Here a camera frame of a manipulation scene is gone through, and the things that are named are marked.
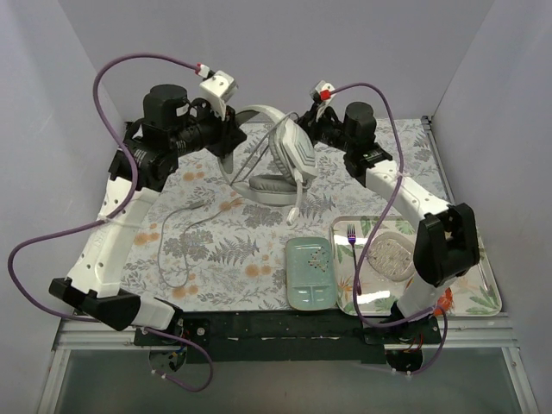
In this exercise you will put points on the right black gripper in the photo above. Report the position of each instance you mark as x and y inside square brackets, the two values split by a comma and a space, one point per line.
[314, 123]

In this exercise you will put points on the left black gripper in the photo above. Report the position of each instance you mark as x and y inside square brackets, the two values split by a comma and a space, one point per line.
[229, 132]

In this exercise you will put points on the white grey headphones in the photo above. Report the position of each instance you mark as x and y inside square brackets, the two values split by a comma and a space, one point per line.
[292, 153]

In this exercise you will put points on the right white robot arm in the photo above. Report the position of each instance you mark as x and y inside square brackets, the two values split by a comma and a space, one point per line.
[447, 245]

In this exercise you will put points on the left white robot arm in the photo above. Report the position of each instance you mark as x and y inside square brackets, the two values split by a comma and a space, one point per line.
[172, 126]

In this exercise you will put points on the purple iridescent fork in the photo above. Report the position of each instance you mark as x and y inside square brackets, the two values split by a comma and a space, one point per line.
[351, 235]

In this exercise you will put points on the floral patterned table mat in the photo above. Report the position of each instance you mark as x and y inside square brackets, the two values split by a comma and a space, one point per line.
[203, 247]

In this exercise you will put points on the clear glass oval dish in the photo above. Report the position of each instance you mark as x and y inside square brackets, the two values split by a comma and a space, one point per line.
[391, 256]

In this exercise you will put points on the floral serving tray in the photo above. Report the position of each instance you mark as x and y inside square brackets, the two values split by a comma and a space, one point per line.
[378, 293]

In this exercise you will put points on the light green divided plate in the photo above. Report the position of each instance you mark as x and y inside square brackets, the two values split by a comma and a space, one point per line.
[310, 274]

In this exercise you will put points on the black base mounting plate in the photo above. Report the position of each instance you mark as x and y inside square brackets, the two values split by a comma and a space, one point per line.
[290, 335]

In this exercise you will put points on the silver spoon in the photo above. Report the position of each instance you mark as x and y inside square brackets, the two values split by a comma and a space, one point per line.
[484, 280]

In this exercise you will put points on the red small plate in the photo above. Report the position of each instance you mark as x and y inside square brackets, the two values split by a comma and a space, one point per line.
[446, 301]

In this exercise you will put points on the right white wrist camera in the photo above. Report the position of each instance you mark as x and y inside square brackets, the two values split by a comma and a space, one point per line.
[321, 94]

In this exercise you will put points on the aluminium frame rail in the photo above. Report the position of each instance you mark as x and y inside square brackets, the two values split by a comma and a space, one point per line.
[456, 332]

